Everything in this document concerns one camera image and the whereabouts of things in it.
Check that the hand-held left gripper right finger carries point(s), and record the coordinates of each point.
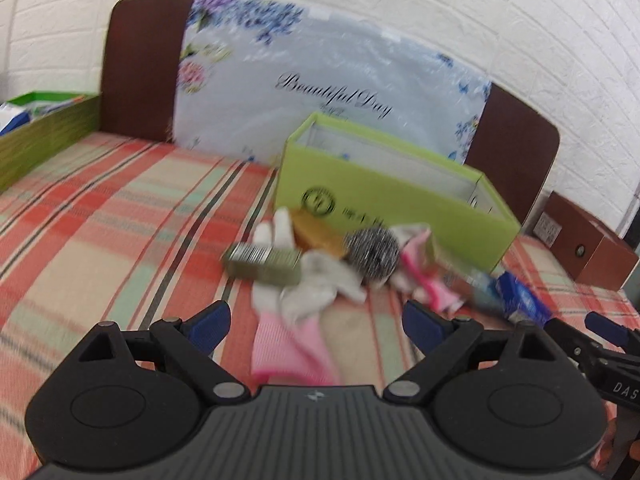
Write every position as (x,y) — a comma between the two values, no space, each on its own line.
(425,327)

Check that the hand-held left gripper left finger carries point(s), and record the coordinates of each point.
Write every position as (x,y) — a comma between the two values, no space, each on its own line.
(210,327)

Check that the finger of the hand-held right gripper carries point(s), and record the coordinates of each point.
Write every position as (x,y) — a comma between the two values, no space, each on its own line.
(607,327)
(570,342)

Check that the blue medicine box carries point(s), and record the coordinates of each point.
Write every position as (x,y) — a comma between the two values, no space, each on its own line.
(522,295)

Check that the large light green box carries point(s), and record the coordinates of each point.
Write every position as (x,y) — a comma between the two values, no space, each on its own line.
(400,210)

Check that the green tray box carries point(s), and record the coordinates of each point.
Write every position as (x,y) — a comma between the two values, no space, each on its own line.
(45,140)

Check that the brown cardboard box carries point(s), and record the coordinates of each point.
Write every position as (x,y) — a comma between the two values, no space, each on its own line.
(595,255)

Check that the olive box with barcode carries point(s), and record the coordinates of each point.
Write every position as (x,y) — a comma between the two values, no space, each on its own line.
(270,267)

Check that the steel wool scrubber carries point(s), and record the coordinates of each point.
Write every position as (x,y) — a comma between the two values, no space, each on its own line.
(372,255)

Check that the white glove with pink cuff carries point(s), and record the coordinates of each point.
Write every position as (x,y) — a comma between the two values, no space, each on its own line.
(310,280)

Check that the red plaid blanket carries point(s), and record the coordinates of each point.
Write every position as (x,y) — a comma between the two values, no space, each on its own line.
(125,240)

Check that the brown wooden headboard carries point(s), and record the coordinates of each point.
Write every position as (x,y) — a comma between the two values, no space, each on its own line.
(140,70)

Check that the white blue packet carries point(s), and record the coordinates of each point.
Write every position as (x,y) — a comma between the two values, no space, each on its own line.
(12,117)

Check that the floral plastic-wrapped mattress bag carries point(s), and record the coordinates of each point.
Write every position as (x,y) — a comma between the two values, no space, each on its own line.
(300,50)

